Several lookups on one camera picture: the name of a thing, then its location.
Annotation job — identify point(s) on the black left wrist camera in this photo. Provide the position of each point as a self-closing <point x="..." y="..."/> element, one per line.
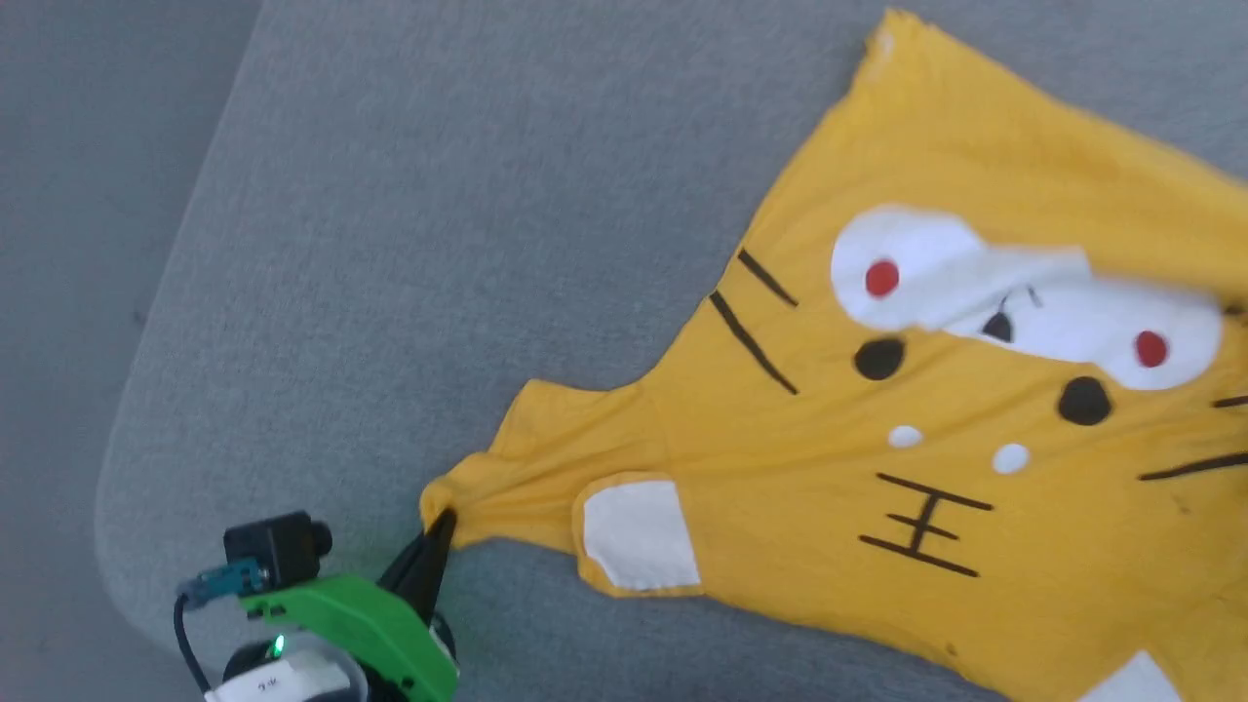
<point x="278" y="546"/>

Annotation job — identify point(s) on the yellow cat-face shirt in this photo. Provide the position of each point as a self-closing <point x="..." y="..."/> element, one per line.
<point x="780" y="439"/>

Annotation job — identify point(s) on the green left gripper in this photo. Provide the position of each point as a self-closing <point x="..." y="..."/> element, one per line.
<point x="380" y="624"/>

